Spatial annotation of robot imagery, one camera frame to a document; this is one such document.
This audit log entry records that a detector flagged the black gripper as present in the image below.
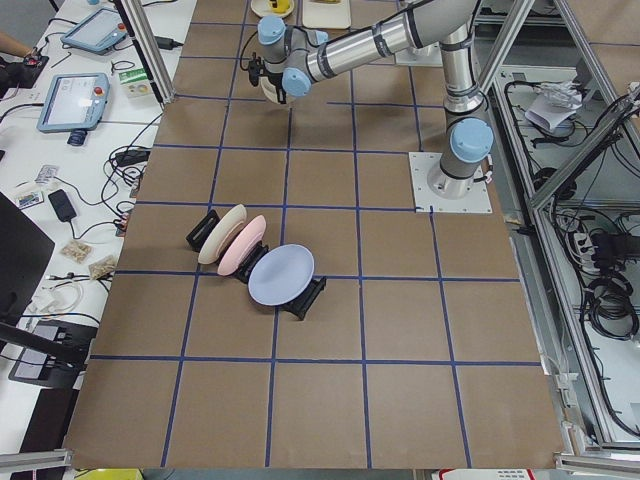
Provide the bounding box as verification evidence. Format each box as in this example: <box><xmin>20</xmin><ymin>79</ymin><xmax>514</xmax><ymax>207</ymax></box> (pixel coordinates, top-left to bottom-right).
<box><xmin>261</xmin><ymin>69</ymin><xmax>289</xmax><ymax>105</ymax></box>

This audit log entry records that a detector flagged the white ceramic bowl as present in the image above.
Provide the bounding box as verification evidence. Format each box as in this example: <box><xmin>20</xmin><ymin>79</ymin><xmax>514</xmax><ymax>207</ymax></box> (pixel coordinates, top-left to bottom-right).
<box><xmin>260</xmin><ymin>79</ymin><xmax>279</xmax><ymax>104</ymax></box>

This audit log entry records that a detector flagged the yellow lemon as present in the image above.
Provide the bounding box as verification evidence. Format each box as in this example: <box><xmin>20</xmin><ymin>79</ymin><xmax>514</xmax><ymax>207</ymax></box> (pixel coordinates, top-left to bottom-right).
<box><xmin>268</xmin><ymin>0</ymin><xmax>294</xmax><ymax>16</ymax></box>

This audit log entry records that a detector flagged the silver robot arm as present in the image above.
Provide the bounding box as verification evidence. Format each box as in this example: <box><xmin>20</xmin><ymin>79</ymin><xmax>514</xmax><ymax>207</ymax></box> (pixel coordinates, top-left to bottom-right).
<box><xmin>247</xmin><ymin>1</ymin><xmax>494</xmax><ymax>200</ymax></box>

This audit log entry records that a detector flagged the cream rectangular tray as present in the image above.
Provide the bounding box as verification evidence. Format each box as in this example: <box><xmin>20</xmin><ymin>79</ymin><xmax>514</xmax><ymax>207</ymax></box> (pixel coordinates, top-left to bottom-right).
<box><xmin>302</xmin><ymin>0</ymin><xmax>351</xmax><ymax>29</ymax></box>

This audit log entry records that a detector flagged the cream round plate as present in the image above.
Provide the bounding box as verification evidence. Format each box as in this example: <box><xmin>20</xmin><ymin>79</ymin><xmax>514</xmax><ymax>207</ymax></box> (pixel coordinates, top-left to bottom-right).
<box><xmin>250</xmin><ymin>0</ymin><xmax>296</xmax><ymax>18</ymax></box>

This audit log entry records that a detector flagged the green white carton box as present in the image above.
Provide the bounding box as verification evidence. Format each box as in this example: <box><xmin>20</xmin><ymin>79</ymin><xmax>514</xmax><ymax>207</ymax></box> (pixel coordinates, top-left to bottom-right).
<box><xmin>118</xmin><ymin>68</ymin><xmax>153</xmax><ymax>99</ymax></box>

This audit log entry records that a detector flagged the black power adapter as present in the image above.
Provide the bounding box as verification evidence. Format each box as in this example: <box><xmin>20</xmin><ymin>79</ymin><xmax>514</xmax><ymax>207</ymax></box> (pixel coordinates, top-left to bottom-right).
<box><xmin>114</xmin><ymin>148</ymin><xmax>150</xmax><ymax>168</ymax></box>

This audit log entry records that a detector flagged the cream plate in rack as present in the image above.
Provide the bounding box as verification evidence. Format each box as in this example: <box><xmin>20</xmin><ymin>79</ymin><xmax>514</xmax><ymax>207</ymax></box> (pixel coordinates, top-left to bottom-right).
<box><xmin>198</xmin><ymin>204</ymin><xmax>247</xmax><ymax>265</ymax></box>

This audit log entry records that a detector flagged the pink plate in rack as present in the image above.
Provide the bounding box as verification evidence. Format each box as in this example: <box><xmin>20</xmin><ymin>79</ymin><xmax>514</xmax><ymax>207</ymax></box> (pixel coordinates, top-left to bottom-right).
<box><xmin>217</xmin><ymin>215</ymin><xmax>266</xmax><ymax>276</ymax></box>

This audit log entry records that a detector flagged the lavender plate in rack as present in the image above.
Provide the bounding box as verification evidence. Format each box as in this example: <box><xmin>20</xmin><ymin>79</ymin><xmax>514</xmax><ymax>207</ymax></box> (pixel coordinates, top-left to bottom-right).
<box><xmin>248</xmin><ymin>244</ymin><xmax>315</xmax><ymax>306</ymax></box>

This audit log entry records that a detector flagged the far blue teach pendant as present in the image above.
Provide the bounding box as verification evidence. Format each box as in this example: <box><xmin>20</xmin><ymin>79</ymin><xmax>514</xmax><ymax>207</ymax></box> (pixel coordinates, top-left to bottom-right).
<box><xmin>61</xmin><ymin>8</ymin><xmax>127</xmax><ymax>55</ymax></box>

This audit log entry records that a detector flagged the blue teach pendant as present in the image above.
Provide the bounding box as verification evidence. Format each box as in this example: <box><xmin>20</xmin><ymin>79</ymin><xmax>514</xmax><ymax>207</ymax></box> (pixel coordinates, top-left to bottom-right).
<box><xmin>37</xmin><ymin>73</ymin><xmax>110</xmax><ymax>133</ymax></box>
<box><xmin>61</xmin><ymin>8</ymin><xmax>127</xmax><ymax>55</ymax></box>

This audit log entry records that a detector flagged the near blue teach pendant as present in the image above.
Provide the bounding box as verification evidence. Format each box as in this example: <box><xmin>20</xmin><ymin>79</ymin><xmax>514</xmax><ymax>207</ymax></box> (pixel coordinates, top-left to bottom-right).
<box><xmin>37</xmin><ymin>73</ymin><xmax>110</xmax><ymax>133</ymax></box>

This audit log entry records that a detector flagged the black plate rack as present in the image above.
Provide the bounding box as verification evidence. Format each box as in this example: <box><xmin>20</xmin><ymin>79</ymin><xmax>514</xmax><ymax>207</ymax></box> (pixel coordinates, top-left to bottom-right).
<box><xmin>186</xmin><ymin>210</ymin><xmax>327</xmax><ymax>320</ymax></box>

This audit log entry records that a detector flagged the black phone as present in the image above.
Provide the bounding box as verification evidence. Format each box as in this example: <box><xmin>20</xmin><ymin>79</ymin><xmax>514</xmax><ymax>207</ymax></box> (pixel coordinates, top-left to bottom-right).
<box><xmin>48</xmin><ymin>189</ymin><xmax>77</xmax><ymax>222</ymax></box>

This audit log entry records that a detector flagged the black monitor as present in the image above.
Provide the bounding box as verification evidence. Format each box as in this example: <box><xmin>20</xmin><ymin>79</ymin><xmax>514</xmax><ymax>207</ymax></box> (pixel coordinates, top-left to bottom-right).
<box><xmin>1</xmin><ymin>196</ymin><xmax>97</xmax><ymax>389</ymax></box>

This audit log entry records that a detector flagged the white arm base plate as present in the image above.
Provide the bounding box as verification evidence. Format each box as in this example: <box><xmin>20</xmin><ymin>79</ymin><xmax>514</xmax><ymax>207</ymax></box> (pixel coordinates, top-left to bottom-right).
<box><xmin>395</xmin><ymin>43</ymin><xmax>442</xmax><ymax>68</ymax></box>
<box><xmin>408</xmin><ymin>152</ymin><xmax>493</xmax><ymax>215</ymax></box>

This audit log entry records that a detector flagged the aluminium frame post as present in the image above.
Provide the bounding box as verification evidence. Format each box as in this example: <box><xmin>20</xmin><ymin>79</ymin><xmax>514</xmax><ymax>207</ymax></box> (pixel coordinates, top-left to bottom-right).
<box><xmin>114</xmin><ymin>0</ymin><xmax>176</xmax><ymax>105</ymax></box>

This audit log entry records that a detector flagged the black cable bundle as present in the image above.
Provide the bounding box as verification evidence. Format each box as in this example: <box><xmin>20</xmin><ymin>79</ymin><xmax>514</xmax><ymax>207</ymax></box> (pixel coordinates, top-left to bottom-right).
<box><xmin>579</xmin><ymin>272</ymin><xmax>640</xmax><ymax>342</ymax></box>

